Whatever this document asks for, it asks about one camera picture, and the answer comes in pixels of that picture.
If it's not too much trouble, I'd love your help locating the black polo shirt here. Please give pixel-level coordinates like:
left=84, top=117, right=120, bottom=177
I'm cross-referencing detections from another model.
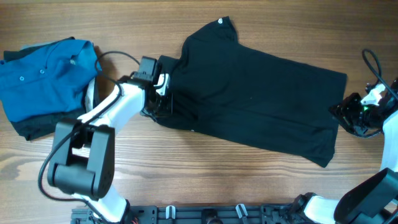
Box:
left=157, top=17, right=347, bottom=167

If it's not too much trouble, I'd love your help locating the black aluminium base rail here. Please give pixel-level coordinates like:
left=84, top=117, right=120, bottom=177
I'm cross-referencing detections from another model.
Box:
left=70, top=203, right=312, bottom=224

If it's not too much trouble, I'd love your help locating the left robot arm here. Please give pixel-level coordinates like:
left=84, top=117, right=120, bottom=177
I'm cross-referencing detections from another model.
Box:
left=38, top=73, right=170, bottom=223

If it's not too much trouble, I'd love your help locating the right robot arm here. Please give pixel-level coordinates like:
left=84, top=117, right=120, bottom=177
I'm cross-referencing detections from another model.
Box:
left=289, top=93, right=397, bottom=223

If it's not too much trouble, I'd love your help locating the dark grey folded shirt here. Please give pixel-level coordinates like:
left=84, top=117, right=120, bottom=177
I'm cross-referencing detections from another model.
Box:
left=1, top=37, right=87, bottom=141

